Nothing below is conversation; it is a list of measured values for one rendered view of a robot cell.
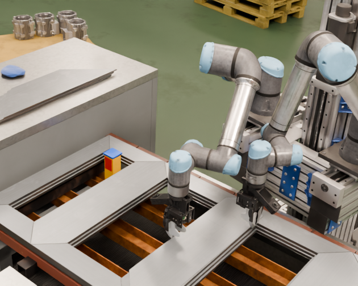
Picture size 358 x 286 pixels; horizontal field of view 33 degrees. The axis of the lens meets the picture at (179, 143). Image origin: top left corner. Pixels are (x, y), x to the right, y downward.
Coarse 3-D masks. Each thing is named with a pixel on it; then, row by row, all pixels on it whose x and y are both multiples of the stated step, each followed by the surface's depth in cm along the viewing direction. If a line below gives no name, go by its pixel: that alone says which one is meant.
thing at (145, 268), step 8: (136, 264) 206; (144, 264) 206; (152, 264) 206; (136, 272) 203; (144, 272) 203; (152, 272) 203; (160, 272) 203; (168, 272) 203; (152, 280) 200; (160, 280) 200; (168, 280) 200; (176, 280) 200
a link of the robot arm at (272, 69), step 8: (264, 64) 254; (272, 64) 256; (280, 64) 257; (264, 72) 255; (272, 72) 254; (280, 72) 256; (264, 80) 257; (272, 80) 256; (280, 80) 258; (264, 88) 259; (272, 88) 258; (280, 88) 261
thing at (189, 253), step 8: (176, 240) 218; (168, 248) 214; (176, 248) 214; (184, 248) 215; (192, 248) 215; (184, 256) 211; (192, 256) 211; (200, 256) 211; (208, 256) 211; (192, 264) 207; (200, 264) 208
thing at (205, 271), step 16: (96, 160) 264; (128, 160) 264; (64, 176) 251; (32, 192) 240; (144, 192) 243; (192, 192) 246; (16, 208) 234; (128, 208) 236; (0, 224) 221; (96, 224) 224; (16, 240) 218; (80, 240) 218; (240, 240) 222; (288, 240) 223; (48, 256) 208; (224, 256) 215; (64, 272) 205; (128, 272) 203; (208, 272) 207
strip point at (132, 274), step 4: (132, 272) 203; (132, 276) 201; (136, 276) 201; (140, 276) 201; (132, 280) 199; (136, 280) 199; (140, 280) 200; (144, 280) 200; (132, 284) 198; (136, 284) 198; (140, 284) 198; (144, 284) 198; (148, 284) 198; (152, 284) 198
